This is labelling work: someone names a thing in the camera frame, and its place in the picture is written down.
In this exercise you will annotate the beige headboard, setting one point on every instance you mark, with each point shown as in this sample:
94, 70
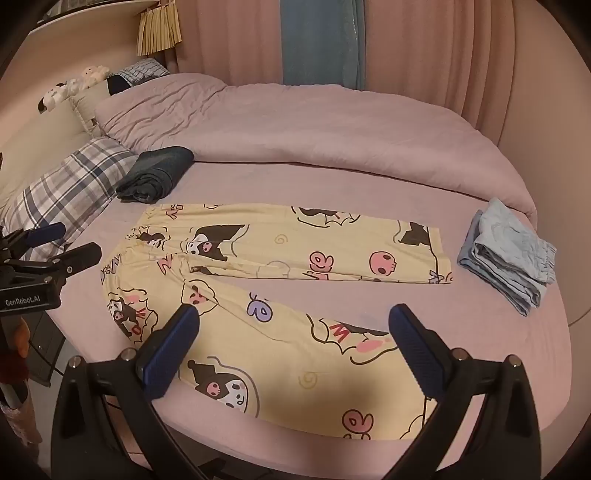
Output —
41, 134

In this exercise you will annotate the pink duvet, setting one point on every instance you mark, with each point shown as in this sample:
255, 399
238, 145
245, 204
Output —
323, 134

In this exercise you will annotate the light blue folded garment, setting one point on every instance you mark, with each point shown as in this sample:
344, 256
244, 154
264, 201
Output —
505, 258

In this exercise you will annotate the large plaid pillow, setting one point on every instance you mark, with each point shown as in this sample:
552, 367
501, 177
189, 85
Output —
69, 184

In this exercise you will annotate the yellow cartoon print pants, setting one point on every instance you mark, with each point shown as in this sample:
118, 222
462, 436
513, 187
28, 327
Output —
277, 332

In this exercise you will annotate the yellow pleated cloth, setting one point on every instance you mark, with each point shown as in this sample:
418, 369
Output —
159, 30

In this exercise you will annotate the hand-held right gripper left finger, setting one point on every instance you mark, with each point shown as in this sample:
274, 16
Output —
178, 341

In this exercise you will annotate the pink curtain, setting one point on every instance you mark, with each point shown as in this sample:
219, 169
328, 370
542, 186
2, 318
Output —
226, 37
438, 46

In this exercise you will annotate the blue curtain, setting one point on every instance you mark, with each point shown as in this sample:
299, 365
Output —
323, 41

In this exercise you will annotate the dark folded cloth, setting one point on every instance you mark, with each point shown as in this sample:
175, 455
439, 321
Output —
154, 173

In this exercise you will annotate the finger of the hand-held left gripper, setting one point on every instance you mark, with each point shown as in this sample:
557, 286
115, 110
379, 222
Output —
48, 230
74, 259

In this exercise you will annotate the pink bed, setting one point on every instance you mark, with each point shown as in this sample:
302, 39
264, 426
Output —
461, 369

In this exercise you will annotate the white plush toy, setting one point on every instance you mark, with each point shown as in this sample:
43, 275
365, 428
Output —
51, 97
76, 87
97, 74

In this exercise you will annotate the dark nightstand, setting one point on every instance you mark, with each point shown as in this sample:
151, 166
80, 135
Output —
46, 346

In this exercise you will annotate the small plaid pillow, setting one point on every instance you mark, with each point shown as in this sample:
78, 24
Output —
141, 69

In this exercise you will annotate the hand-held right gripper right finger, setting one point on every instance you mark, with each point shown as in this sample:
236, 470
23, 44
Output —
411, 341

